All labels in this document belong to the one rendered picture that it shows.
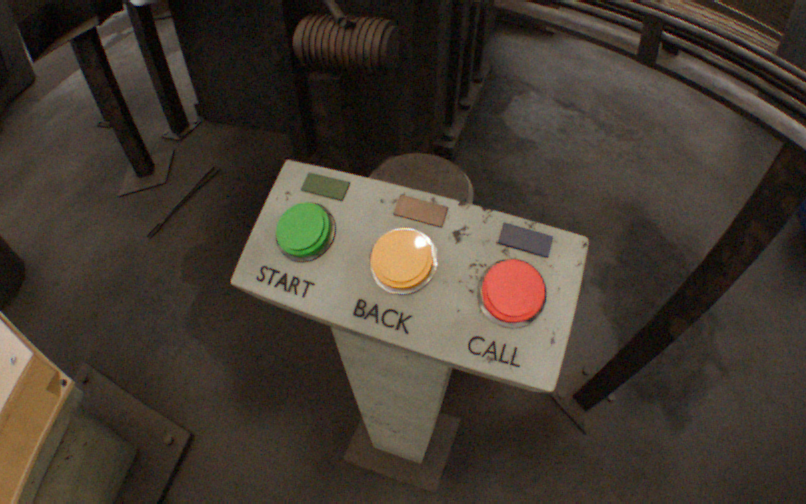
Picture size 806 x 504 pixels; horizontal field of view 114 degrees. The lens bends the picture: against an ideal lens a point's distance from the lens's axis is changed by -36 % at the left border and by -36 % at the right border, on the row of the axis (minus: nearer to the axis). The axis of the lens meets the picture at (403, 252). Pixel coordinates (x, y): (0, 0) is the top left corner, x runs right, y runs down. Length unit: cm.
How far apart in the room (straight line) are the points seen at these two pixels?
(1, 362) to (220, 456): 49
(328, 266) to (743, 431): 109
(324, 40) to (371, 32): 11
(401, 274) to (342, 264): 4
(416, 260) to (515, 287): 6
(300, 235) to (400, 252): 7
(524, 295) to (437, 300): 6
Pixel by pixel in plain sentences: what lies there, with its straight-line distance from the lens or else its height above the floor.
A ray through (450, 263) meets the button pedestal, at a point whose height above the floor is 60.
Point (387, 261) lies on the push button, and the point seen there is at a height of 61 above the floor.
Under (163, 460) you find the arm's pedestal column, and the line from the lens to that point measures 94.
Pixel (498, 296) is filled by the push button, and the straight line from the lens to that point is 25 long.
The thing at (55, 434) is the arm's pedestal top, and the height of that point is 33.
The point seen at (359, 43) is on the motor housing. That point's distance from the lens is 84.
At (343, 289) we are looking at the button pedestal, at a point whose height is 59.
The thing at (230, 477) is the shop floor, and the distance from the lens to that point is 89.
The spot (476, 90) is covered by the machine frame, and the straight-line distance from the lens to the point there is 157.
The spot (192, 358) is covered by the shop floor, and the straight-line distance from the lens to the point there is 101.
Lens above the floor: 82
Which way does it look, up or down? 52 degrees down
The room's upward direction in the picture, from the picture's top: straight up
